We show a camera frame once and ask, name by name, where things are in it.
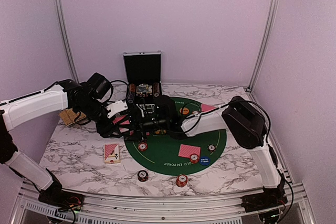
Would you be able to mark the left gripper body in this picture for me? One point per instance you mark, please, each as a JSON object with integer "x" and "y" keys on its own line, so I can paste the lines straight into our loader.
{"x": 91, "y": 108}

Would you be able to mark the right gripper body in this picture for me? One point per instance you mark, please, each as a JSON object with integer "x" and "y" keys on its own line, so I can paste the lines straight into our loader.
{"x": 156, "y": 124}

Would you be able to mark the red-backed card deck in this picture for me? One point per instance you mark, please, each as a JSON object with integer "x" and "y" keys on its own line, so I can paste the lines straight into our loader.
{"x": 121, "y": 121}

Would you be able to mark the red 5 chips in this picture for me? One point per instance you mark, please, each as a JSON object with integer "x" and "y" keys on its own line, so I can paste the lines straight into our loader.
{"x": 194, "y": 158}
{"x": 142, "y": 146}

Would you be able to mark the orange round dealer button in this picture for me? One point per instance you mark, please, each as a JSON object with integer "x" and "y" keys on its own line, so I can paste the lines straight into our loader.
{"x": 184, "y": 111}

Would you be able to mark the red-backed card seat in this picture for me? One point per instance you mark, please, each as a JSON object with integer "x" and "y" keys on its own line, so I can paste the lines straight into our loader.
{"x": 207, "y": 108}
{"x": 187, "y": 150}

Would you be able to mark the red-backed card top seat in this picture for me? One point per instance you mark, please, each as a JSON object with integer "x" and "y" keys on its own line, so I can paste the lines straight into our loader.
{"x": 207, "y": 108}

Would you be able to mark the dark 100 chip stack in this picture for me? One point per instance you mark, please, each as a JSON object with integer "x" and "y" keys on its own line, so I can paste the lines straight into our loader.
{"x": 142, "y": 175}

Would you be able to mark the dark 100 chips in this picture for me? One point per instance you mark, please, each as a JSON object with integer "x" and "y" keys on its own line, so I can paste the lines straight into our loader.
{"x": 211, "y": 148}

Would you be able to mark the blue small blind button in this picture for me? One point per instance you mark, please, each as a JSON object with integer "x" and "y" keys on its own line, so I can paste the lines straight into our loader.
{"x": 204, "y": 160}

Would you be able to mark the red 5 chip stack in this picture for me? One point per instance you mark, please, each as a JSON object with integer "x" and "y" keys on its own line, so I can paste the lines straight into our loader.
{"x": 181, "y": 180}

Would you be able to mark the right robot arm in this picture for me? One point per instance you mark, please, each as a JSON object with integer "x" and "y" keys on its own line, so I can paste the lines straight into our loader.
{"x": 240, "y": 118}

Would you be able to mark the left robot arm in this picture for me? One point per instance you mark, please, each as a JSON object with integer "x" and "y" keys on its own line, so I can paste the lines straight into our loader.
{"x": 20, "y": 110}

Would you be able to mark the woven bamboo tray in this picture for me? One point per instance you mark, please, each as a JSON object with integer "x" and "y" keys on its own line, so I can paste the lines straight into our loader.
{"x": 69, "y": 117}

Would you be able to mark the card deck box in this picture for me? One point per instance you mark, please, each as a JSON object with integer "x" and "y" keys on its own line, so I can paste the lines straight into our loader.
{"x": 111, "y": 154}

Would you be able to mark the dark brown chip row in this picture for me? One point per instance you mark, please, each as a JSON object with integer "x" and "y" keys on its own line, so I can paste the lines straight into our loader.
{"x": 156, "y": 89}

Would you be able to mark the blue card deck in case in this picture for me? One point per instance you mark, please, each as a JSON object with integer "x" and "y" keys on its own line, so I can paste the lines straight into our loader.
{"x": 144, "y": 90}

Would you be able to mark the brown purple chip row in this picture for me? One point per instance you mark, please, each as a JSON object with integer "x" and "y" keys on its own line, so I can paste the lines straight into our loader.
{"x": 132, "y": 91}

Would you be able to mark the round green poker mat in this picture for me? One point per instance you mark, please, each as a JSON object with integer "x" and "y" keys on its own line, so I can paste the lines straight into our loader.
{"x": 162, "y": 157}

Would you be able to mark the aluminium poker chip case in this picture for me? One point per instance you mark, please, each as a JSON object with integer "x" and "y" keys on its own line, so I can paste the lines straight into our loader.
{"x": 143, "y": 67}

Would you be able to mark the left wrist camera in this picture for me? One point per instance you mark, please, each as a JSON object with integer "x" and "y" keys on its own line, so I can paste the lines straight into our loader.
{"x": 115, "y": 108}

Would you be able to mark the left aluminium frame post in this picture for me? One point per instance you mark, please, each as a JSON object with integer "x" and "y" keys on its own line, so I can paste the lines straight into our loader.
{"x": 65, "y": 39}

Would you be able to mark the aluminium frame post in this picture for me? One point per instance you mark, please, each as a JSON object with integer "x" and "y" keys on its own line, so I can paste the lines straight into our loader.
{"x": 65, "y": 39}
{"x": 273, "y": 6}

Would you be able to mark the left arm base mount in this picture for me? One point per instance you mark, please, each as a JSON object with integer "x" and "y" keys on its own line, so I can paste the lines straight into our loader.
{"x": 64, "y": 200}

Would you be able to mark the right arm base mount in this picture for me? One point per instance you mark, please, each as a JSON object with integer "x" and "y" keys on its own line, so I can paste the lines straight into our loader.
{"x": 256, "y": 202}

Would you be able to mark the right aluminium frame post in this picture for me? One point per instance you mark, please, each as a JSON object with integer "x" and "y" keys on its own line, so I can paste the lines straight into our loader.
{"x": 273, "y": 6}

